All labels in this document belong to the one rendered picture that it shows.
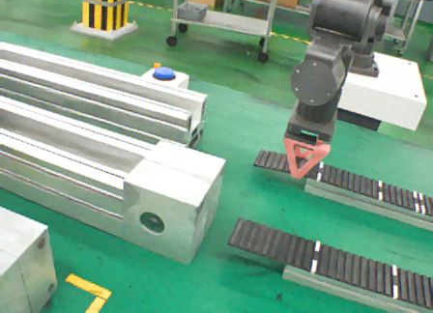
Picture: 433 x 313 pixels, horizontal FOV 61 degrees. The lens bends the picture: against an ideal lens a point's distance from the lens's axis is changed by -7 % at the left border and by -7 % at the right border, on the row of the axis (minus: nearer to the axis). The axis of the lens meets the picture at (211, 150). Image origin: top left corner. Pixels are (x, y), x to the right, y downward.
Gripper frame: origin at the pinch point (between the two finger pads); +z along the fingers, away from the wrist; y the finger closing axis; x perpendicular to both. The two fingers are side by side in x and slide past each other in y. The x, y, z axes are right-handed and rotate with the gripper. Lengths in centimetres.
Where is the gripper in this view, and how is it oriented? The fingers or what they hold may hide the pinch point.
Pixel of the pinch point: (299, 164)
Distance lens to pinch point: 63.5
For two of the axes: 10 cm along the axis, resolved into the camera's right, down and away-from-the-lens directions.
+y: -3.2, 4.8, -8.2
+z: -1.4, 8.3, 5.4
